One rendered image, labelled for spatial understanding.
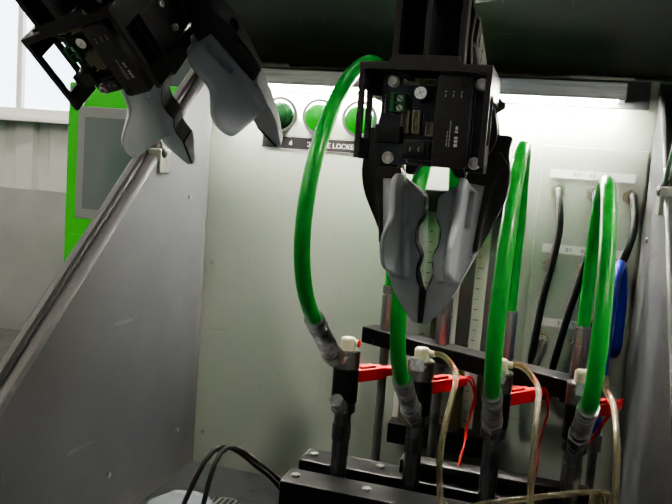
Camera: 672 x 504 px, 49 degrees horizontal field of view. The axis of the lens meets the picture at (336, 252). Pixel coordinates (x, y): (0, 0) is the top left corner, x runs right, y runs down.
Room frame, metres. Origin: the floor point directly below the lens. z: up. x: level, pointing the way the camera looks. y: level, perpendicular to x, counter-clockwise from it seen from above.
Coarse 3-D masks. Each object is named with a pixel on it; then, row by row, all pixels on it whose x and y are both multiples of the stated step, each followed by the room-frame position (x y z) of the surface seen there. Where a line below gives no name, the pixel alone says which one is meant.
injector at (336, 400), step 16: (352, 352) 0.76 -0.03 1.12; (336, 368) 0.77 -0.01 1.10; (352, 368) 0.76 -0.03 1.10; (336, 384) 0.77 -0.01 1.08; (352, 384) 0.76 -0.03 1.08; (336, 400) 0.74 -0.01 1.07; (352, 400) 0.76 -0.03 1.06; (336, 416) 0.77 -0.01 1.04; (336, 432) 0.77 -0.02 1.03; (336, 448) 0.77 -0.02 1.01; (336, 464) 0.77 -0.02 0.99
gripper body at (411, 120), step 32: (416, 0) 0.42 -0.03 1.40; (448, 0) 0.42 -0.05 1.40; (480, 0) 0.46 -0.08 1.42; (416, 32) 0.42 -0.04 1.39; (448, 32) 0.42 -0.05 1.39; (384, 64) 0.40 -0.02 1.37; (416, 64) 0.40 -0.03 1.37; (448, 64) 0.39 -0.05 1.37; (384, 96) 0.42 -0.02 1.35; (416, 96) 0.40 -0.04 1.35; (448, 96) 0.39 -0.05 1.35; (480, 96) 0.40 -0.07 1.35; (384, 128) 0.41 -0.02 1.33; (416, 128) 0.41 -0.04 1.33; (448, 128) 0.39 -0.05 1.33; (480, 128) 0.40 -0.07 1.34; (384, 160) 0.41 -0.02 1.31; (416, 160) 0.41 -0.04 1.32; (448, 160) 0.39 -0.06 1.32; (480, 160) 0.39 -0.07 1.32
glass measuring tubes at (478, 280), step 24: (432, 192) 1.00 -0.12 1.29; (432, 216) 1.02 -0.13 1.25; (432, 240) 1.02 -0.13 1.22; (480, 264) 1.00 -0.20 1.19; (480, 288) 1.00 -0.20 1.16; (456, 312) 1.01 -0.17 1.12; (480, 312) 1.00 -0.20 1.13; (432, 336) 1.00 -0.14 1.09; (456, 336) 0.99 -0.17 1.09; (480, 336) 1.00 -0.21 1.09; (480, 384) 0.98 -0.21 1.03; (456, 408) 0.99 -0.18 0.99; (480, 408) 0.98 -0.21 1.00; (456, 432) 0.98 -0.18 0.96; (480, 456) 0.97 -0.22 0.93
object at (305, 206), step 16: (352, 64) 0.72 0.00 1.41; (352, 80) 0.69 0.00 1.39; (336, 96) 0.66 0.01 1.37; (336, 112) 0.65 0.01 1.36; (320, 128) 0.63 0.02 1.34; (320, 144) 0.63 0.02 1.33; (320, 160) 0.62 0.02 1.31; (304, 176) 0.61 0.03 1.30; (304, 192) 0.61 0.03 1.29; (304, 208) 0.60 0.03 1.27; (304, 224) 0.60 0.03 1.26; (304, 240) 0.60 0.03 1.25; (304, 256) 0.60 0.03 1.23; (304, 272) 0.61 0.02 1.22; (304, 288) 0.61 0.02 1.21; (384, 288) 0.96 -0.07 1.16; (304, 304) 0.62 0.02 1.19
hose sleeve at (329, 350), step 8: (320, 312) 0.66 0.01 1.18; (304, 320) 0.65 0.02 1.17; (320, 320) 0.65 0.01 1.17; (312, 328) 0.65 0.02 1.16; (320, 328) 0.65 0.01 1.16; (328, 328) 0.67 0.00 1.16; (312, 336) 0.67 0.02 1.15; (320, 336) 0.67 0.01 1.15; (328, 336) 0.67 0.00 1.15; (320, 344) 0.68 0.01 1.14; (328, 344) 0.68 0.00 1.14; (336, 344) 0.70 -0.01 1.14; (328, 352) 0.70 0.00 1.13; (336, 352) 0.71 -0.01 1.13
